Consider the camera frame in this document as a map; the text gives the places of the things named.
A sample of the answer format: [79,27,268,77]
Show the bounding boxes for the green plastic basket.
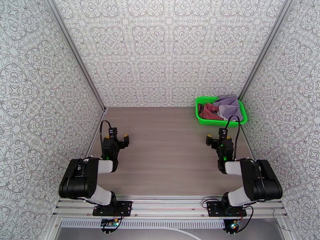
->
[194,96,248,128]

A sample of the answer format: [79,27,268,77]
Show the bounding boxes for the white curved cable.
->
[160,228,200,240]

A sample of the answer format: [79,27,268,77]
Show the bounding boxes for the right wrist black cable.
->
[226,115,241,160]

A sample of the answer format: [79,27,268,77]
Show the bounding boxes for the red tank top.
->
[197,103,224,121]

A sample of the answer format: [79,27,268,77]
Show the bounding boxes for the white slotted cable duct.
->
[61,220,226,228]

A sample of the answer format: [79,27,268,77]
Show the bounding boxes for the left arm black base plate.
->
[92,200,133,217]

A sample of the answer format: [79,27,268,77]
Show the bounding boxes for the aluminium corner post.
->
[42,0,107,112]
[238,0,293,100]

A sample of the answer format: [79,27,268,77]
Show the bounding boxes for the left arm base wires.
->
[110,212,125,234]

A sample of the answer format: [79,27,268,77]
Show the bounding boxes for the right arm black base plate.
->
[206,200,247,217]

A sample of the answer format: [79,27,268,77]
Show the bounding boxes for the thin black wire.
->
[272,208,292,233]

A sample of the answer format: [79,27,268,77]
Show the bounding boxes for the lilac garment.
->
[212,94,244,122]

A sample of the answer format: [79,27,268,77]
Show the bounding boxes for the aluminium mounting rail frame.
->
[52,195,288,220]

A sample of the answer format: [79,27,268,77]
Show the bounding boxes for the right arm base wires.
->
[236,205,254,234]

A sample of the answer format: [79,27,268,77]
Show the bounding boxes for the arm base wires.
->
[110,212,125,234]
[236,205,254,234]

